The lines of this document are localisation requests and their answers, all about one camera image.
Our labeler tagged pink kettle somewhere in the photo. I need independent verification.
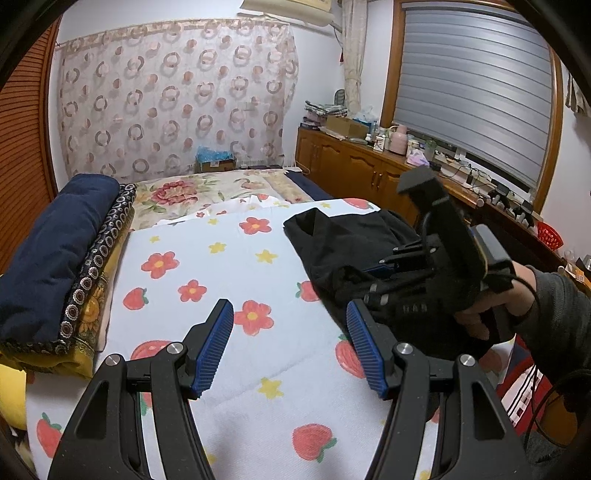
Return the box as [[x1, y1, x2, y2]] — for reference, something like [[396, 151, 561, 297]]
[[388, 124, 409, 154]]

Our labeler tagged beige wall unit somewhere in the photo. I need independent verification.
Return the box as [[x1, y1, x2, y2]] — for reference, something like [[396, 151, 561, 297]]
[[240, 0, 335, 26]]

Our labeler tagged red basket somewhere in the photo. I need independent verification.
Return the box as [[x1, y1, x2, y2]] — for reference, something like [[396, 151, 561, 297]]
[[536, 222, 565, 250]]

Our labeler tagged person's right forearm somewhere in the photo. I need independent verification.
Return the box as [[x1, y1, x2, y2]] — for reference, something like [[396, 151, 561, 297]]
[[512, 265, 591, 416]]

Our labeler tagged cardboard box with blue cloth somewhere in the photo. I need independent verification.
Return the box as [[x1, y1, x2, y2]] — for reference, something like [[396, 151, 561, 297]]
[[195, 147, 237, 174]]

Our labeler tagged stack of folded cloths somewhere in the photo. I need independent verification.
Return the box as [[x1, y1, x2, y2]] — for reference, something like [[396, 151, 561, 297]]
[[302, 99, 349, 127]]

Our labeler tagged black garment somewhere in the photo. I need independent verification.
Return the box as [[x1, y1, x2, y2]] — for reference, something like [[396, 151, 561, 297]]
[[283, 208, 462, 365]]

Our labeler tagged white strawberry flower blanket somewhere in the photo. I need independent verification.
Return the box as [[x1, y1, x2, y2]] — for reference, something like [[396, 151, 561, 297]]
[[25, 198, 518, 480]]

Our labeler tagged wooden slatted door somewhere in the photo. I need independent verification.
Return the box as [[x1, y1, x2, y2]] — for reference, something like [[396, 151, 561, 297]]
[[0, 18, 61, 273]]

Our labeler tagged wooden cabinet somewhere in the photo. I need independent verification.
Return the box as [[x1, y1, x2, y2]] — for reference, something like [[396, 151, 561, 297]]
[[295, 127, 568, 278]]

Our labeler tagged floral bedsheet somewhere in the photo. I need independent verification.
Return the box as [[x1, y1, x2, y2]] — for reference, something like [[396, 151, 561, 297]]
[[131, 168, 319, 227]]

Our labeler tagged grey window blind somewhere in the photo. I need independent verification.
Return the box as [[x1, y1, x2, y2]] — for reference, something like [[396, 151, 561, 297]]
[[392, 7, 555, 190]]

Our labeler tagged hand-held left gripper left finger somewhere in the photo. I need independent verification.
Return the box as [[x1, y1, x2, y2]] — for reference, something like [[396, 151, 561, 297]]
[[47, 299, 235, 480]]

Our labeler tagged navy blue folded blanket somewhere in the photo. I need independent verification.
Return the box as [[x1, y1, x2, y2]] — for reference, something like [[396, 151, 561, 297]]
[[0, 182, 139, 379]]

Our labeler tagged yellow plush toy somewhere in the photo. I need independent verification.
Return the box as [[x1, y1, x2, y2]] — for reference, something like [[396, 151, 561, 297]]
[[0, 364, 28, 430]]

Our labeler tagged open cardboard box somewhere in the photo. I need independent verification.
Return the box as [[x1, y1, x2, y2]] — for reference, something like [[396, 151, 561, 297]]
[[325, 115, 370, 139]]

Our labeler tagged navy mattress cover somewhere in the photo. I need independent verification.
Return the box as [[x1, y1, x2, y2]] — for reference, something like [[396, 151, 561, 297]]
[[291, 173, 333, 201]]

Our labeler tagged ring patterned curtain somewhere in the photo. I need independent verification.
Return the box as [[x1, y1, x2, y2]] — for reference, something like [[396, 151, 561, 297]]
[[55, 18, 301, 183]]

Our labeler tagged red striped cloth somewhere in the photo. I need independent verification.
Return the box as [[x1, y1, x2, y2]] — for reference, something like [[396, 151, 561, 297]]
[[499, 337, 543, 435]]

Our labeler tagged wooden window frame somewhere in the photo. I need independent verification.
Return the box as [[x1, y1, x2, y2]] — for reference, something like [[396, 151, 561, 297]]
[[379, 0, 566, 217]]

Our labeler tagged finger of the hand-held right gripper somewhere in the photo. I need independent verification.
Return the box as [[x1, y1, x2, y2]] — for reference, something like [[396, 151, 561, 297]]
[[339, 277, 419, 319], [367, 233, 437, 280]]

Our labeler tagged person's right hand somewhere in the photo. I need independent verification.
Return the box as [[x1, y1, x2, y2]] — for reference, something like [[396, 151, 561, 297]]
[[452, 274, 539, 365]]

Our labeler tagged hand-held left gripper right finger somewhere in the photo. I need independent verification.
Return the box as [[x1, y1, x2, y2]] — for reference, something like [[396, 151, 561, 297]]
[[346, 299, 525, 480]]

